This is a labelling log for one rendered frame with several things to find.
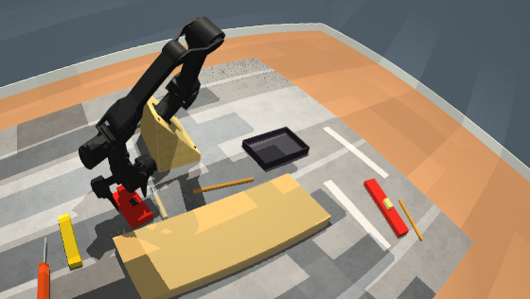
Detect yellow flat bar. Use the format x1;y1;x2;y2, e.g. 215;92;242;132
58;214;83;268

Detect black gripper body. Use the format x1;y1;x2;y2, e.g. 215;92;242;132
90;147;157;199

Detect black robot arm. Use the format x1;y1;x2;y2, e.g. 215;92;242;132
79;16;225;193

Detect off-white flat bar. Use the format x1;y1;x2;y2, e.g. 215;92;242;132
323;127;388;179
324;181;391;252

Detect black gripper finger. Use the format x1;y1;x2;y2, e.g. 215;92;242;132
102;191;119;212
141;172;153;198

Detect red spirit level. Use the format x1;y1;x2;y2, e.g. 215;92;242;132
363;179;409;237

